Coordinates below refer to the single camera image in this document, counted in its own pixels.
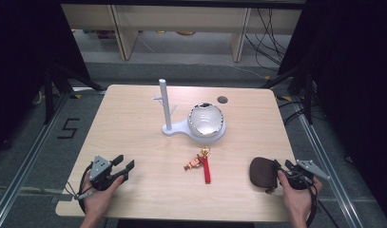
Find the right hand-held gripper cable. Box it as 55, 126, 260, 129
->
303, 179, 341, 228

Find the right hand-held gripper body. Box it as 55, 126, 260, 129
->
286, 159, 331, 191

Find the bundle of black cables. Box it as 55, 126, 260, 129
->
243, 8, 293, 73

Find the figurine keychain with red strap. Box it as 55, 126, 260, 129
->
183, 145, 212, 185

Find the white key holder stand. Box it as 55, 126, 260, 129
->
152, 78, 227, 144

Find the black metal stand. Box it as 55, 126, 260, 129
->
43, 63, 107, 125
260, 65, 315, 125

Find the aluminium floor rail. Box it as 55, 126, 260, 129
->
295, 103, 366, 228
0, 92, 70, 228

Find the person's right hand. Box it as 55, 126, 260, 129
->
277, 169, 324, 223

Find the white dish with silver rim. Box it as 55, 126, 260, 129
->
186, 102, 225, 139

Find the beige wooden desk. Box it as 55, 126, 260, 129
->
61, 3, 303, 63

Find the brown leather pouch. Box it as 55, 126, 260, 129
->
249, 157, 280, 195

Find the person's left hand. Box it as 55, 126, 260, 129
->
81, 174, 126, 220

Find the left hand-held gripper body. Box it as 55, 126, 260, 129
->
87, 155, 122, 192

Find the hand-held gripper cable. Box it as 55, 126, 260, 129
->
65, 161, 98, 217
303, 179, 341, 228

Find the left hand-held gripper cable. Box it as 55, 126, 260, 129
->
65, 161, 98, 217

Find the dark curtain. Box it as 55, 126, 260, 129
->
277, 0, 387, 219
0, 0, 91, 158

